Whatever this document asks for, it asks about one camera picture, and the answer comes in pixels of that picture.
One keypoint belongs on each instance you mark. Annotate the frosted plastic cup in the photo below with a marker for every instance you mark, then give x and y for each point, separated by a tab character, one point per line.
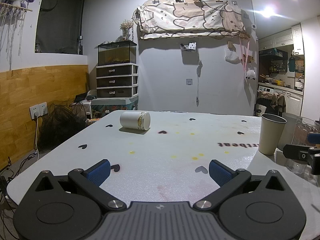
289	130

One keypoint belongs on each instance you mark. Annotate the round ceiling light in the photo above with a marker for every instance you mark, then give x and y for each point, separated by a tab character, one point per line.
268	11

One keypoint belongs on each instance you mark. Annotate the clear glass cup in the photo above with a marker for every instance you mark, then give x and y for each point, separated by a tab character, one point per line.
300	132

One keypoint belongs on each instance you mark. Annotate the dark window curtain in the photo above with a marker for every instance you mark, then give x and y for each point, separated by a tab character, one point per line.
60	22

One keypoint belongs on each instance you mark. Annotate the white plush sheep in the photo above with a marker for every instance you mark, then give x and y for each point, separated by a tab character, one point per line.
250	74

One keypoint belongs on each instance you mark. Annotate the pink ribbon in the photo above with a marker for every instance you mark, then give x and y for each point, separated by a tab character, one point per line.
243	60

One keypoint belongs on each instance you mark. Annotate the dark mesh pile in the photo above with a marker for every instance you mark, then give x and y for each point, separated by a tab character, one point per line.
61	127

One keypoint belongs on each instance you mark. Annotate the colourful painted cabinet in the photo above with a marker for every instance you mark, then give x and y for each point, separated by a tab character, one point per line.
112	105

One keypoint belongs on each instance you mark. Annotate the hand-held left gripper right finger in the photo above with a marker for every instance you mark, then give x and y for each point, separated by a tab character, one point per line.
220	173

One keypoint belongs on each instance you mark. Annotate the white wall socket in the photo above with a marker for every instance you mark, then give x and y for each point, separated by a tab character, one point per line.
38	110

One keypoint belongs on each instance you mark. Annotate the white drawer unit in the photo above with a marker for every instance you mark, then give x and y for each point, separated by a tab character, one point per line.
116	81

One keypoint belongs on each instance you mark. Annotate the dried flowers in vase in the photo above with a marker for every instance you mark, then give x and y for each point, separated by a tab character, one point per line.
125	28

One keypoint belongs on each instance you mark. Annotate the white macrame wall hanging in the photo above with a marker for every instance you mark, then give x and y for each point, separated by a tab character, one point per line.
8	17

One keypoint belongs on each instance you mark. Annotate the glass fish tank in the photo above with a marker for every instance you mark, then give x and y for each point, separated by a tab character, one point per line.
116	53

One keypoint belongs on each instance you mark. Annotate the white cartoon-print cup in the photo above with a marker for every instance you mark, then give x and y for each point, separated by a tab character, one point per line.
130	120

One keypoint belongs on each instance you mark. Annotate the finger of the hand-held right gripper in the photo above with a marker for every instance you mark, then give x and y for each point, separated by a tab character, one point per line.
314	138
297	152

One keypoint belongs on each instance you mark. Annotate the beige paper cup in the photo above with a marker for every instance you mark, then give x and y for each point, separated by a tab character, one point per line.
270	137

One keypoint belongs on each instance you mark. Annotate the white washing machine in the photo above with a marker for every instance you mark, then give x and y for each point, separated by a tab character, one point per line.
267	90

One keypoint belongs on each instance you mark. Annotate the white wall switch plate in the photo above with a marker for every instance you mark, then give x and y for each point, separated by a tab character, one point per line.
189	81

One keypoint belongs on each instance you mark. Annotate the black laptop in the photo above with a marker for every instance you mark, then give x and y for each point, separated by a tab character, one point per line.
81	97

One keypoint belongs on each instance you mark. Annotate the white hanging bag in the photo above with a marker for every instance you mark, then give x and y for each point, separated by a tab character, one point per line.
231	55

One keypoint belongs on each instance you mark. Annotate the kitchen bottle rack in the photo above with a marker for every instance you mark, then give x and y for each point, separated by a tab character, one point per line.
277	67

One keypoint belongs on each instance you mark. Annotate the clothes on chair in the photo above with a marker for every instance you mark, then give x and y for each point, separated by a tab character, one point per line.
271	103

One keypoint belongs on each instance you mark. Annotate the cartoon printed blanket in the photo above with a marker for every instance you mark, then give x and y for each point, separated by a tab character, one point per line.
190	17

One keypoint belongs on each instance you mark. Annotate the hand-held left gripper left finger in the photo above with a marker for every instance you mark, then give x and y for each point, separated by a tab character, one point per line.
100	172

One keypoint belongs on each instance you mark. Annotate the white kitchen wall cabinets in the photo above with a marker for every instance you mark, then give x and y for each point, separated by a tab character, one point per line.
282	38

